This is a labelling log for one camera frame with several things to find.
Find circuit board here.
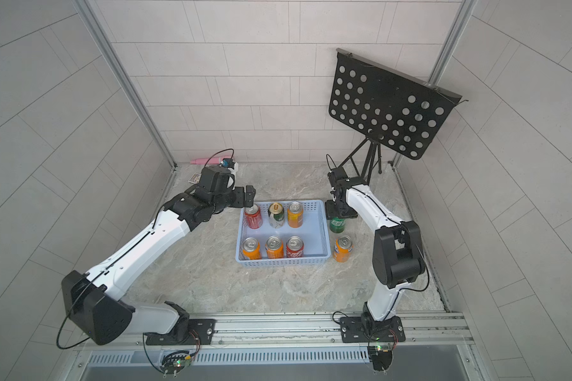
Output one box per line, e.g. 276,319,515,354
366,343,397,373
160,350,194,378

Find right circuit board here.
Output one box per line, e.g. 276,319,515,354
366,343,397,373

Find light blue plastic basket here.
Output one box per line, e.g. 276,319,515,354
235,199,332,268

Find orange Fanta can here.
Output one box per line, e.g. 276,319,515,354
332,235,353,263

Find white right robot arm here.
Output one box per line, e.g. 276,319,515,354
325,168,427,345

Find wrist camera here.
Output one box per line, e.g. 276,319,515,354
327,166,349,189
197,158,238,193

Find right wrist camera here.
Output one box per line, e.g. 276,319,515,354
327,166,349,189

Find black perforated music stand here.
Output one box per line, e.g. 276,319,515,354
328,49,463,184

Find orange can front left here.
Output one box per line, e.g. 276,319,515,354
242,237,262,260

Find white green beer can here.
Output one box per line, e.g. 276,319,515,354
268,203,285,229

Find orange yellow soda can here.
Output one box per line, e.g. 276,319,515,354
287,201,303,229

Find red cola can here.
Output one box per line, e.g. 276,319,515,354
285,236,304,258
244,204,263,230

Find pink handheld microphone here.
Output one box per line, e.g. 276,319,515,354
190,157,222,165

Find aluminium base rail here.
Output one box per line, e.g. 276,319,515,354
67,312,478,376

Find red cola can front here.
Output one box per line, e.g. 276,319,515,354
285,236,304,258

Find orange can front middle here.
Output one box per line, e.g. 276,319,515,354
265,236,284,259

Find red cola can back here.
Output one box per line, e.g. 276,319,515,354
244,204,263,230

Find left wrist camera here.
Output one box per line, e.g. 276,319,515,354
197,158,238,193

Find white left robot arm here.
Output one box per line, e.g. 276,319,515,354
61,185,256,345

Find green Sprite can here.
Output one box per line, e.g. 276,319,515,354
329,217,346,234

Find left circuit board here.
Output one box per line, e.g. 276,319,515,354
160,350,194,378

